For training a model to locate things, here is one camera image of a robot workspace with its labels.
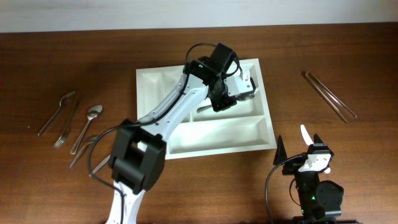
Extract large steel spoon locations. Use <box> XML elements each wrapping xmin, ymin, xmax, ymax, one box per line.
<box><xmin>197</xmin><ymin>93</ymin><xmax>255</xmax><ymax>113</ymax></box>
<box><xmin>70</xmin><ymin>105</ymin><xmax>103</xmax><ymax>154</ymax></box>

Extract steel fork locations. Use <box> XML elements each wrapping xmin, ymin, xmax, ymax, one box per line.
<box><xmin>53</xmin><ymin>97</ymin><xmax>79</xmax><ymax>149</ymax></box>
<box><xmin>37</xmin><ymin>91</ymin><xmax>76</xmax><ymax>137</ymax></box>

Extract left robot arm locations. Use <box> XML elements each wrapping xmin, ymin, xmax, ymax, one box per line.
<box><xmin>107</xmin><ymin>44</ymin><xmax>256</xmax><ymax>223</ymax></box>

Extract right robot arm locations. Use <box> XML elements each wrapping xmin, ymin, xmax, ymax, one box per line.
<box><xmin>273</xmin><ymin>134</ymin><xmax>344</xmax><ymax>223</ymax></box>

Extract white plastic knife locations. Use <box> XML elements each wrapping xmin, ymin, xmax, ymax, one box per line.
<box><xmin>300</xmin><ymin>124</ymin><xmax>314</xmax><ymax>146</ymax></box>

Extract white plastic cutlery tray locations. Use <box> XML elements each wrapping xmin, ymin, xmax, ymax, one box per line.
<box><xmin>136</xmin><ymin>58</ymin><xmax>276</xmax><ymax>160</ymax></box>

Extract long steel kitchen tongs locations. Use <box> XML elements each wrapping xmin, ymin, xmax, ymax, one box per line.
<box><xmin>301</xmin><ymin>71</ymin><xmax>358</xmax><ymax>123</ymax></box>

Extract small steel teaspoon right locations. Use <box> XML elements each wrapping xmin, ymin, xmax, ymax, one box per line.
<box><xmin>89</xmin><ymin>155</ymin><xmax>110</xmax><ymax>177</ymax></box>

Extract small steel teaspoon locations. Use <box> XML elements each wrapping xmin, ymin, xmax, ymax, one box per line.
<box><xmin>69</xmin><ymin>135</ymin><xmax>98</xmax><ymax>169</ymax></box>
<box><xmin>89</xmin><ymin>155</ymin><xmax>110</xmax><ymax>177</ymax></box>

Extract small steel teaspoon left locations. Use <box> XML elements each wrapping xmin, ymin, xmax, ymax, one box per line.
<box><xmin>69</xmin><ymin>135</ymin><xmax>98</xmax><ymax>169</ymax></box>

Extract right black cable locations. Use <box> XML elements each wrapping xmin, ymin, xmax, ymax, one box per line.
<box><xmin>264</xmin><ymin>154</ymin><xmax>306</xmax><ymax>224</ymax></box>

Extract black cable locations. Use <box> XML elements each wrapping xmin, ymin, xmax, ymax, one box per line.
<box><xmin>264</xmin><ymin>154</ymin><xmax>306</xmax><ymax>224</ymax></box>
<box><xmin>86</xmin><ymin>42</ymin><xmax>242</xmax><ymax>224</ymax></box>

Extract left black cable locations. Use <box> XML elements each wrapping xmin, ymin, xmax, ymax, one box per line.
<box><xmin>86</xmin><ymin>42</ymin><xmax>242</xmax><ymax>224</ymax></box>

